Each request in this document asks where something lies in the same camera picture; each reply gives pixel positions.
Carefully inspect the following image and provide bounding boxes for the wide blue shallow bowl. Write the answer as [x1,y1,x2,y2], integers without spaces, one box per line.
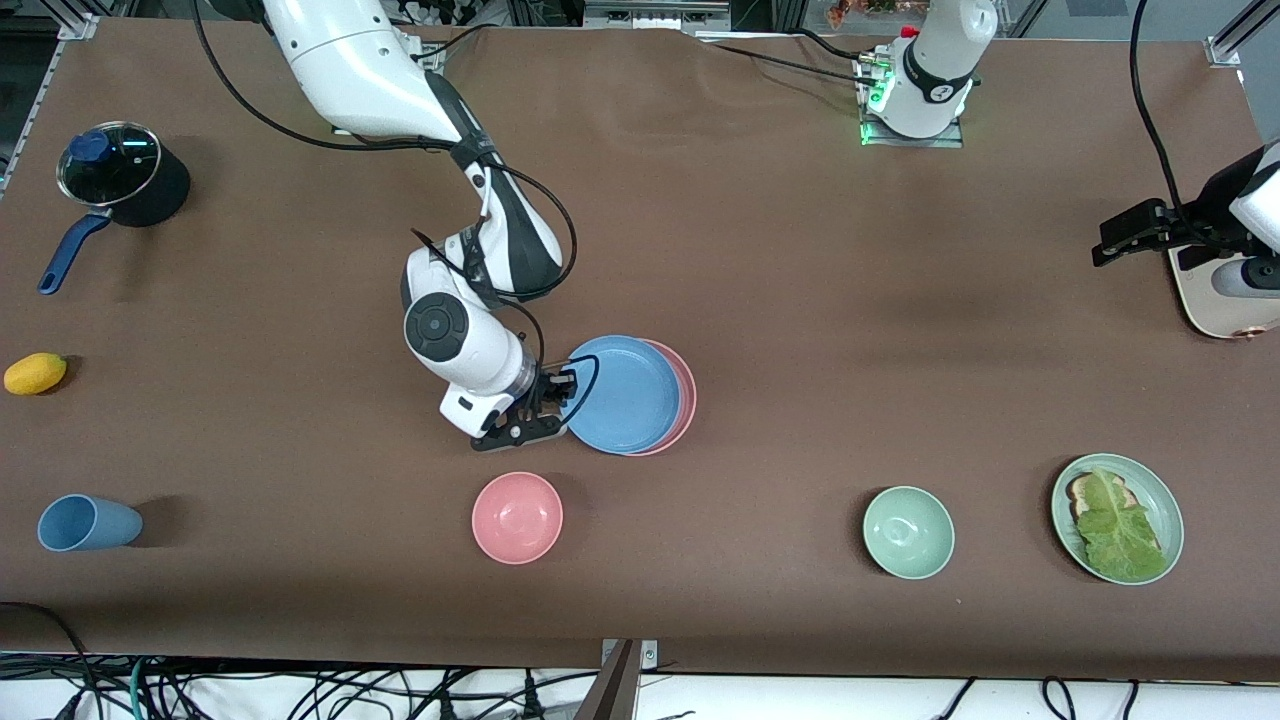
[562,335,681,456]

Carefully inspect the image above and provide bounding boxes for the wide pink shallow bowl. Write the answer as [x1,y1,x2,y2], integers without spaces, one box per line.
[630,338,698,458]

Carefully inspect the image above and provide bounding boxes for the beige toaster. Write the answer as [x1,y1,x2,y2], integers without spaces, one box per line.
[1168,245,1280,341]

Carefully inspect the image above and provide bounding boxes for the small pink deep bowl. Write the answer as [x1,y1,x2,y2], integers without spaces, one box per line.
[471,471,564,566]

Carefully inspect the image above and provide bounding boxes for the toasted bread slice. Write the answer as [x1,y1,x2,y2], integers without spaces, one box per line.
[1066,472,1138,521]

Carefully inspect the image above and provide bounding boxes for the brown table cover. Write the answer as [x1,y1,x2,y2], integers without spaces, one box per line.
[0,15,1280,683]

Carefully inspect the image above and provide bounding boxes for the wide green shallow bowl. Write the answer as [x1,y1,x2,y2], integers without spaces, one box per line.
[1050,453,1185,586]

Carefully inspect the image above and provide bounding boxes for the green lettuce leaf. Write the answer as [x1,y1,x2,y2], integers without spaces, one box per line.
[1075,467,1168,583]

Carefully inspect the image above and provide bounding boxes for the orange artificial flowers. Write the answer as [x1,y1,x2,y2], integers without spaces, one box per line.
[826,0,931,26]

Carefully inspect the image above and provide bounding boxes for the small green deep bowl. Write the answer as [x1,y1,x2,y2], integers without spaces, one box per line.
[862,485,956,580]

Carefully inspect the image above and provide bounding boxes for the grey metal box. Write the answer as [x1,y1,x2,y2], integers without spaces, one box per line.
[583,0,731,31]

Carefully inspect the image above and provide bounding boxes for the blue plastic cup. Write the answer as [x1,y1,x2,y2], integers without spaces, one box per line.
[37,494,144,552]

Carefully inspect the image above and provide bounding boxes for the yellow lemon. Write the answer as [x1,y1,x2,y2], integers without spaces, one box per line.
[3,352,68,396]

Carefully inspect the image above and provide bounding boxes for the glass lid with blue knob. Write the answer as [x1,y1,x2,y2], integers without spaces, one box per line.
[57,122,162,207]

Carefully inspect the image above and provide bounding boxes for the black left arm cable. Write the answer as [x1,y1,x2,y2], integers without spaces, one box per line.
[1128,0,1216,246]

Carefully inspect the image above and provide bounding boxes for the aluminium frame rail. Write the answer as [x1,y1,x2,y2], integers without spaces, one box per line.
[0,12,101,196]
[1205,0,1280,69]

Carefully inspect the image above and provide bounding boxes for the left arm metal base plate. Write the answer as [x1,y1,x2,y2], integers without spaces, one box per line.
[860,112,966,149]

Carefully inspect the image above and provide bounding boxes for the dark brown post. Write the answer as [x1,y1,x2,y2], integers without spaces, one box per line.
[575,640,641,720]

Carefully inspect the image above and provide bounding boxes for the black base cable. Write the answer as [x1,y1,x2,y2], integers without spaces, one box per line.
[410,22,501,63]
[795,28,883,66]
[700,40,873,86]

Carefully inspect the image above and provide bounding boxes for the black pot with blue handle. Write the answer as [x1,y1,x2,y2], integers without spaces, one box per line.
[38,122,192,296]

